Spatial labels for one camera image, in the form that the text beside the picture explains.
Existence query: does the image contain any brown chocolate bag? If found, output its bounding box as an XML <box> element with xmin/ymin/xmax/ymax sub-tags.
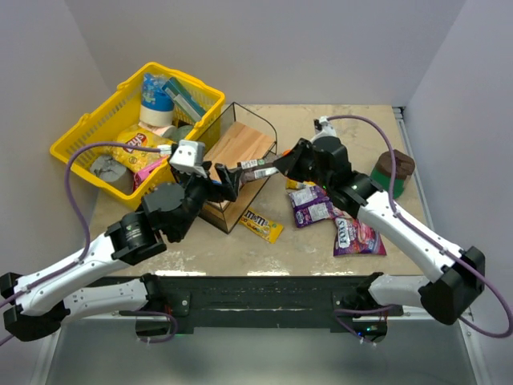
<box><xmin>237</xmin><ymin>156</ymin><xmax>279</xmax><ymax>184</ymax></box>

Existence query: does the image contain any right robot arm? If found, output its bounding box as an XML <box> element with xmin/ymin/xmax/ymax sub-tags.
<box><xmin>273</xmin><ymin>136</ymin><xmax>486</xmax><ymax>325</ymax></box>

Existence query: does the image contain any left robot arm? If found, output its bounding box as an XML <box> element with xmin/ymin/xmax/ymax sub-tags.
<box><xmin>1</xmin><ymin>163</ymin><xmax>242</xmax><ymax>342</ymax></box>

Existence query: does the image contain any purple Fox's candy bag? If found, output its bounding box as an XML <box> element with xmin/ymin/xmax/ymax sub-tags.
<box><xmin>288</xmin><ymin>185</ymin><xmax>343</xmax><ymax>229</ymax></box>

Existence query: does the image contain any small yellow snack bar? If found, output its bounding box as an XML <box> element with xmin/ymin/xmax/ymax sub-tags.
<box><xmin>285</xmin><ymin>179</ymin><xmax>315</xmax><ymax>190</ymax></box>

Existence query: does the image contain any yellow M&M's bag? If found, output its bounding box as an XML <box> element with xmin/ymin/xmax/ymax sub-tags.
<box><xmin>239</xmin><ymin>208</ymin><xmax>284</xmax><ymax>244</ymax></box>

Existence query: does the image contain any pink package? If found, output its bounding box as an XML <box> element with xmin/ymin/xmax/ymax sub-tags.
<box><xmin>133</xmin><ymin>157</ymin><xmax>167</xmax><ymax>190</ymax></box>

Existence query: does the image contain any green round ball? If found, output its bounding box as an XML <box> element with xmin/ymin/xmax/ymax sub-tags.
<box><xmin>172</xmin><ymin>124</ymin><xmax>194</xmax><ymax>143</ymax></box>

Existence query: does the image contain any pink tissue roll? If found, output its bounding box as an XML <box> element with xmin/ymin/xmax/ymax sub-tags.
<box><xmin>139</xmin><ymin>121</ymin><xmax>177</xmax><ymax>139</ymax></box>

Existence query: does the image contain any yellow Lay's chips bag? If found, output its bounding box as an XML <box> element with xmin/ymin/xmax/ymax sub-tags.
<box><xmin>102</xmin><ymin>124</ymin><xmax>180</xmax><ymax>172</ymax></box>

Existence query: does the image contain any green cup brown lid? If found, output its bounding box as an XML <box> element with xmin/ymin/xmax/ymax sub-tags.
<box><xmin>370</xmin><ymin>149</ymin><xmax>415</xmax><ymax>199</ymax></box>

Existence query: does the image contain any teal box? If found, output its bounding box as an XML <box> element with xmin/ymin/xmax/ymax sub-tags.
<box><xmin>162</xmin><ymin>77</ymin><xmax>206</xmax><ymax>122</ymax></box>

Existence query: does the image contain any grey crumpled cloth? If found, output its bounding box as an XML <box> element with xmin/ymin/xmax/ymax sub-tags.
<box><xmin>89</xmin><ymin>154</ymin><xmax>133</xmax><ymax>195</ymax></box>

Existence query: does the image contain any yellow plastic basket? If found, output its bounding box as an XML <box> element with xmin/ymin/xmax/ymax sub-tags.
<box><xmin>50</xmin><ymin>62</ymin><xmax>225</xmax><ymax>209</ymax></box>

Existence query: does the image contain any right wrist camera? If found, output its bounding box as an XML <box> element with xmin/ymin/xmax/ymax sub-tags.
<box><xmin>312</xmin><ymin>115</ymin><xmax>337</xmax><ymax>142</ymax></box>

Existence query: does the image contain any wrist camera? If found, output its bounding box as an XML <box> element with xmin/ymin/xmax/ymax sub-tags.
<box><xmin>312</xmin><ymin>115</ymin><xmax>337</xmax><ymax>142</ymax></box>
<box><xmin>169</xmin><ymin>140</ymin><xmax>208</xmax><ymax>178</ymax></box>

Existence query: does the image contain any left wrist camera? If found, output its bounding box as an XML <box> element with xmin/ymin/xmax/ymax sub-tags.
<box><xmin>169</xmin><ymin>140</ymin><xmax>208</xmax><ymax>178</ymax></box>

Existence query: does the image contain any wood and wire shelf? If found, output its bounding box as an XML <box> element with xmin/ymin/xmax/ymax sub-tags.
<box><xmin>198</xmin><ymin>102</ymin><xmax>278</xmax><ymax>233</ymax></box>

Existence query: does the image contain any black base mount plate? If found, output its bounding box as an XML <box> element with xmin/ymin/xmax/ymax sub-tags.
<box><xmin>132</xmin><ymin>274</ymin><xmax>403</xmax><ymax>338</ymax></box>

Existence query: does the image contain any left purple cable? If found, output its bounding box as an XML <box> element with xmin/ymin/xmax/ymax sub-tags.
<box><xmin>0</xmin><ymin>142</ymin><xmax>173</xmax><ymax>346</ymax></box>

